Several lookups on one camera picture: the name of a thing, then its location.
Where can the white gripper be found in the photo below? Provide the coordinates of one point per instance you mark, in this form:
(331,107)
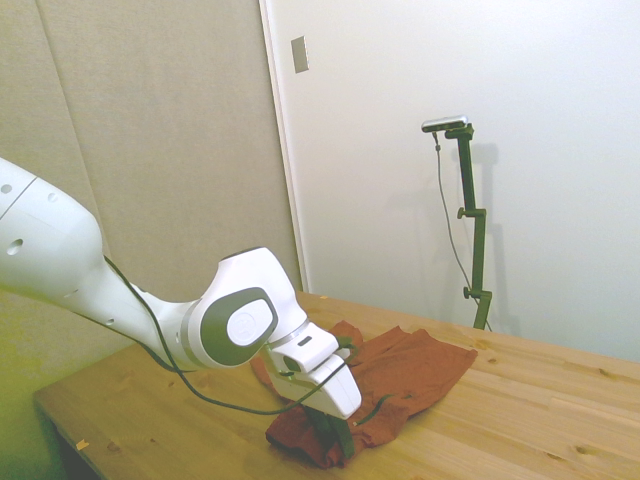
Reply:
(336,392)

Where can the red shorts with elastic waistband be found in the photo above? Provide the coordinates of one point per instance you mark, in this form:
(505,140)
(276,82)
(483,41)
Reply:
(415,365)

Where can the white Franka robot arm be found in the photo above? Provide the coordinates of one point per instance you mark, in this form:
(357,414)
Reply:
(100,280)

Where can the small orange tape scrap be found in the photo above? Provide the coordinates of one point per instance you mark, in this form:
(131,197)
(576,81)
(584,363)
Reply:
(81,444)

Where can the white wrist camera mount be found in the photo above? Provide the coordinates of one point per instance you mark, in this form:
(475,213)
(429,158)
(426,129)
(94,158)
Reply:
(290,367)

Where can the dark camera stand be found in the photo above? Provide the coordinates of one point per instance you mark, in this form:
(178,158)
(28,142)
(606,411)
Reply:
(475,225)

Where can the white door frame trim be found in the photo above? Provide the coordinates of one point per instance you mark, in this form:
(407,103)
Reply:
(285,150)

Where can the silver exterior camera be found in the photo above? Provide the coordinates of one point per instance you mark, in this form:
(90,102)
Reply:
(445,123)

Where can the grey wall plate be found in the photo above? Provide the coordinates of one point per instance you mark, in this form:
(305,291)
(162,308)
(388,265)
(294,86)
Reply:
(300,55)

